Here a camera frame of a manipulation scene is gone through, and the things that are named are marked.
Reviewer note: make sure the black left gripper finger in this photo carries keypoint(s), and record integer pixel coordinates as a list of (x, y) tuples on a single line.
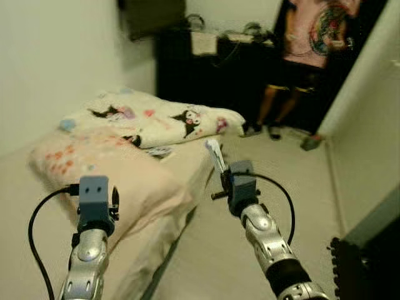
[(115, 195)]

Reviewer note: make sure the pink dotted pillow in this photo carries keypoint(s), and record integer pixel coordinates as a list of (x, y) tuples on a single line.
[(137, 181)]

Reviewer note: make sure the white plastic wrapper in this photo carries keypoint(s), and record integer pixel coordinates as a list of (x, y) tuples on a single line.
[(214, 153)]

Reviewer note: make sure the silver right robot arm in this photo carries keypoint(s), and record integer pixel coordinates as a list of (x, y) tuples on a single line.
[(269, 244)]

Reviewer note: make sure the cream Kuromi print quilt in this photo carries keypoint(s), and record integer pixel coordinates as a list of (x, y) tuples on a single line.
[(156, 115)]

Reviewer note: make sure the cream sheeted bed mattress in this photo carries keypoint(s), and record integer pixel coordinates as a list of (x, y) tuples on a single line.
[(19, 187)]

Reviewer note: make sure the grey floor device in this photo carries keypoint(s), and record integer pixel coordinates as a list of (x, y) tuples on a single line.
[(311, 142)]

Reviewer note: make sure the black cabinet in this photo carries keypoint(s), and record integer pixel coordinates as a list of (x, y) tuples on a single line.
[(206, 81)]

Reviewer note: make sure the white hanging towel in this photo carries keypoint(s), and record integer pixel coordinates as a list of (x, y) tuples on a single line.
[(204, 44)]

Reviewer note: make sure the black foam floor mat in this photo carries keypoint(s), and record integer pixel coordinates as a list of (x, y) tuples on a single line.
[(362, 275)]

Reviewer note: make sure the person in pink shirt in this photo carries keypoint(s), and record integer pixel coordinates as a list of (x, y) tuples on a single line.
[(306, 31)]

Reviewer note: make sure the black flat television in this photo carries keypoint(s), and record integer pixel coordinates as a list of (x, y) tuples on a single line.
[(153, 15)]

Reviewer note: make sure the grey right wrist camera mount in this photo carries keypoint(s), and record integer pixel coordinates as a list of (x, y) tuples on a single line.
[(242, 187)]

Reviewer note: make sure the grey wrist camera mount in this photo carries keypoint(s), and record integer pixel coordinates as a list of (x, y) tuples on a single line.
[(242, 187), (95, 197)]

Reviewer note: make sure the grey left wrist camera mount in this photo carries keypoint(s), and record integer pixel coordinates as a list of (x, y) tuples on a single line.
[(95, 197)]

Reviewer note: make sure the dark grey bed frame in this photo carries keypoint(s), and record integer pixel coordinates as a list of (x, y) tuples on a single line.
[(165, 262)]

